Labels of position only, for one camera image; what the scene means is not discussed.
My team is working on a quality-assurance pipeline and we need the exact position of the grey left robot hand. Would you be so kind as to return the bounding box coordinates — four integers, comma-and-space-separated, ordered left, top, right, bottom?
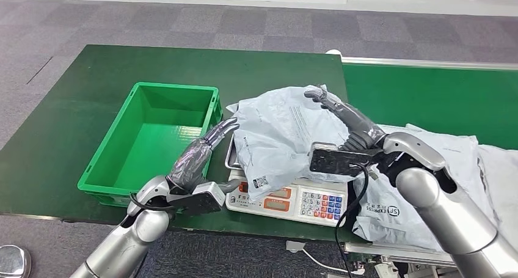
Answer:
166, 117, 243, 194

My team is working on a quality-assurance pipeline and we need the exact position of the grey SF Express parcel bag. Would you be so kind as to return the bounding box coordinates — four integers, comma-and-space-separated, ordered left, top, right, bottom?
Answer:
351, 123, 498, 254

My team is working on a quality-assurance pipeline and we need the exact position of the green conveyor belt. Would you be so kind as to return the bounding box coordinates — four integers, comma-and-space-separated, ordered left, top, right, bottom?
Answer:
341, 64, 518, 151

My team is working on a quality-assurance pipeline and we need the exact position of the plain grey parcel bag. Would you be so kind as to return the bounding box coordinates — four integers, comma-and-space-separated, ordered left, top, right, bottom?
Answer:
477, 144, 518, 235

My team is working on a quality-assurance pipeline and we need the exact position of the green plastic crate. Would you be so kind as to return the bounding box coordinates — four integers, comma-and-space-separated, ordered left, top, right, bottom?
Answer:
76, 81, 224, 210

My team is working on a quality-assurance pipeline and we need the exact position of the dark green table mat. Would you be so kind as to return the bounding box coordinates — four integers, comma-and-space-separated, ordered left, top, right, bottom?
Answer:
0, 44, 371, 244

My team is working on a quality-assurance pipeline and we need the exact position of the white electronic weighing scale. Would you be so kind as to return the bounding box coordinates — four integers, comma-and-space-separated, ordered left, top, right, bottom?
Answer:
224, 134, 349, 229

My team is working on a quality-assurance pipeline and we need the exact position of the shiny chrome round object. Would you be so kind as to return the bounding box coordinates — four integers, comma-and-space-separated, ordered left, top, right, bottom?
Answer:
0, 244, 32, 278

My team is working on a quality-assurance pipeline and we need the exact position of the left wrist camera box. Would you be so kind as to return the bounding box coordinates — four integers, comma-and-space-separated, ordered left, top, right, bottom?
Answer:
167, 181, 227, 216

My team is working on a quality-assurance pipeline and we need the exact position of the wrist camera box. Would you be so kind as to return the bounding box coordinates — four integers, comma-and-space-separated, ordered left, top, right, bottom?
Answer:
167, 181, 227, 216
309, 142, 382, 178

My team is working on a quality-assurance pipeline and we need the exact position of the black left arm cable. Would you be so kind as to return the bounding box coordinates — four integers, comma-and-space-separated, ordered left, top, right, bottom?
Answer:
129, 192, 175, 212

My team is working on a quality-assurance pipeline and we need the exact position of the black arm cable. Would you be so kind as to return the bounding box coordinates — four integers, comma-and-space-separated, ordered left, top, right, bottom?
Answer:
129, 192, 175, 212
334, 163, 370, 278

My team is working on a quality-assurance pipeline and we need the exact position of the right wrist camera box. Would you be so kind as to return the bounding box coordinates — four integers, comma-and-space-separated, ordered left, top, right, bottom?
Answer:
309, 142, 382, 178

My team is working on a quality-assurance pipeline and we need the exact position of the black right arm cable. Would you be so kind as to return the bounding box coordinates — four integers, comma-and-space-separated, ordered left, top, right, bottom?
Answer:
334, 163, 370, 278

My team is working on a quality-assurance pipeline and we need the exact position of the white power cable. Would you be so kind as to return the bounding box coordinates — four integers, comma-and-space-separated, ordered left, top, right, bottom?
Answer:
301, 248, 366, 277

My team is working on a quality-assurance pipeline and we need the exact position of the aluminium conveyor side rail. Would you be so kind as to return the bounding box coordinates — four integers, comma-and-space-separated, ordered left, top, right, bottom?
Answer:
341, 56, 518, 71
344, 243, 458, 269

